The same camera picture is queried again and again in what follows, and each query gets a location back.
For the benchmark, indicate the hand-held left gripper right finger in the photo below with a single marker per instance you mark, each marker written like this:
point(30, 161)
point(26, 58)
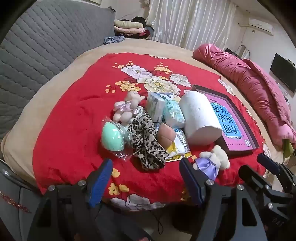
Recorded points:
point(190, 180)

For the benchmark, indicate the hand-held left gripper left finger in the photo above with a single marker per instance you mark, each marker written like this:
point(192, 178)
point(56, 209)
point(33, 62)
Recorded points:
point(101, 180)

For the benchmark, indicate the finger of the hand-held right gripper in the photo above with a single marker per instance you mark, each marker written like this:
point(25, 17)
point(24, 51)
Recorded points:
point(268, 161)
point(251, 177)

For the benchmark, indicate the teddy bear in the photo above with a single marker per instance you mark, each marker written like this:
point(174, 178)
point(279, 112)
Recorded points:
point(126, 109)
point(215, 160)

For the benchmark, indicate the white and yellow packet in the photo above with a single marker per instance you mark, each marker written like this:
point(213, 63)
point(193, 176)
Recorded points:
point(181, 142)

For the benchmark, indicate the green makeup sponge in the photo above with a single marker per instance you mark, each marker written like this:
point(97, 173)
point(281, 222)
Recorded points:
point(113, 136)

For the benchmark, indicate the dark tray with pink book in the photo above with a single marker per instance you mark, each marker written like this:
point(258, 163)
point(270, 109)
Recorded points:
point(241, 120)

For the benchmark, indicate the beige makeup sponge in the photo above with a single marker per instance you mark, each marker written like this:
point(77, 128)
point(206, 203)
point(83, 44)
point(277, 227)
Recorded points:
point(164, 135)

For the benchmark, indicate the leopard print scrunchie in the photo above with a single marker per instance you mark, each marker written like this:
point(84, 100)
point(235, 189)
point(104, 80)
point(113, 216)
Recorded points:
point(143, 141)

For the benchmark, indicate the white floral scrunchie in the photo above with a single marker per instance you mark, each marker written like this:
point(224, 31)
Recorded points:
point(140, 113)

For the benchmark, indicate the white tissue pack purple print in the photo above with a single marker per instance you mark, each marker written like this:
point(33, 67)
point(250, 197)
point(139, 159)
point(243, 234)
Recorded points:
point(156, 106)

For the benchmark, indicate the green cloth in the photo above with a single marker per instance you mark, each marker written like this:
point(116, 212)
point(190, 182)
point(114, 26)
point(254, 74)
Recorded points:
point(288, 150)

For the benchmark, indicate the pink workbook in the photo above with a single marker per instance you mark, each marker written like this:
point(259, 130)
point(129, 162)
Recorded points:
point(227, 120)

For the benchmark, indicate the white toilet paper roll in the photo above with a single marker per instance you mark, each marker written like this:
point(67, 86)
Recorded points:
point(198, 115)

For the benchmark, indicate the red floral blanket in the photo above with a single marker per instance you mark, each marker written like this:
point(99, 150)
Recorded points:
point(76, 115)

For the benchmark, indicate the pink quilt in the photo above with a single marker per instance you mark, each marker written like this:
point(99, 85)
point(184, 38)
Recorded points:
point(242, 76)

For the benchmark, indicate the tan bed sheet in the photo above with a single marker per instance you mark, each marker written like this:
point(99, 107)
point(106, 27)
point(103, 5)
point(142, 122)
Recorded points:
point(69, 60)

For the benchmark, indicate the white air conditioner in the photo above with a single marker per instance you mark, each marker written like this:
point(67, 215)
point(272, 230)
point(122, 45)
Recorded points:
point(261, 26)

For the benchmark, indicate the blue patterned cloth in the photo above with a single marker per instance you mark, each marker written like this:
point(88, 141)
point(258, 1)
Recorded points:
point(112, 40)

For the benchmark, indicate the grey quilted cover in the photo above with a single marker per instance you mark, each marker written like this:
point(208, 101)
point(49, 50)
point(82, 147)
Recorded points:
point(46, 46)

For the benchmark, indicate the dark red garment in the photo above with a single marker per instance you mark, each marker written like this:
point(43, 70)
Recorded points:
point(145, 36)

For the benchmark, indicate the pink folded garment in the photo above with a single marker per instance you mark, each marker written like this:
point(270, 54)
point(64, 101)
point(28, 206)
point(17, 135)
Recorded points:
point(129, 30)

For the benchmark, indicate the cream folded garment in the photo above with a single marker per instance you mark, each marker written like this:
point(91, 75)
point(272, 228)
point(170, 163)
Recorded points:
point(128, 23)

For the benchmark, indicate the white curtain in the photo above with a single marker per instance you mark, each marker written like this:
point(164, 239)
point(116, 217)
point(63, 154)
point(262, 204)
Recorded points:
point(189, 20)

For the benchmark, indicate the black garment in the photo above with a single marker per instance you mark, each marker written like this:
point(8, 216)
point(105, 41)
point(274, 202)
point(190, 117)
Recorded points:
point(138, 19)

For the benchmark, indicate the black wall television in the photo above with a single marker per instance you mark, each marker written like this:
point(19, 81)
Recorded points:
point(283, 67)

